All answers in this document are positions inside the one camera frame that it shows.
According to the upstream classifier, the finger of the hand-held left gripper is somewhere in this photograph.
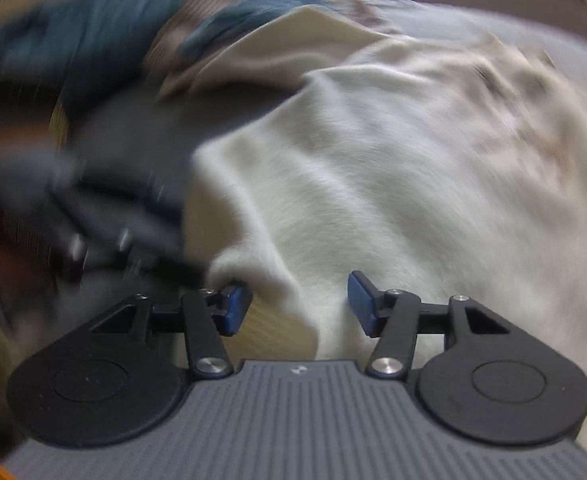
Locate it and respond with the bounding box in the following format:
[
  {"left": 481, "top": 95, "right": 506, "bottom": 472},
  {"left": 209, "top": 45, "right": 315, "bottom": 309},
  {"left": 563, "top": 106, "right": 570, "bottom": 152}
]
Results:
[
  {"left": 68, "top": 215, "right": 212, "bottom": 281},
  {"left": 68, "top": 160, "right": 187, "bottom": 226}
]

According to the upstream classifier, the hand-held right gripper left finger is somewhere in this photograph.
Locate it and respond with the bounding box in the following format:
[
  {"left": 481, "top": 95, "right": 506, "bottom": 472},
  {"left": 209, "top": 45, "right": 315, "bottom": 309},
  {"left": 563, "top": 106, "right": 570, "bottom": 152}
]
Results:
[{"left": 91, "top": 284, "right": 253, "bottom": 381}]

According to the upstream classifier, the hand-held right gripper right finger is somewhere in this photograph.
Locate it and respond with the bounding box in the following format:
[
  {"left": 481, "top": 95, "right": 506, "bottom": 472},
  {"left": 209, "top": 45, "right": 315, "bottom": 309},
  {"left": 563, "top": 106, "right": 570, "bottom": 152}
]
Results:
[{"left": 347, "top": 270, "right": 511, "bottom": 380}]

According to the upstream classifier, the cream fluffy sweater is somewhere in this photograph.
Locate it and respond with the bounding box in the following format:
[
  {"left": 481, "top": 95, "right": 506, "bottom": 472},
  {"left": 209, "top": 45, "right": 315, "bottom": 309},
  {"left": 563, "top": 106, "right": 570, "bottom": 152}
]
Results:
[{"left": 158, "top": 4, "right": 587, "bottom": 461}]

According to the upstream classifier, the pink knit sweater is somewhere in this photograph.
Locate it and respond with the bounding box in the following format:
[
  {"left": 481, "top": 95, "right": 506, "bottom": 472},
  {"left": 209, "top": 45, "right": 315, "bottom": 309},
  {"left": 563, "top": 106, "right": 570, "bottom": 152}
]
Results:
[{"left": 144, "top": 0, "right": 274, "bottom": 73}]

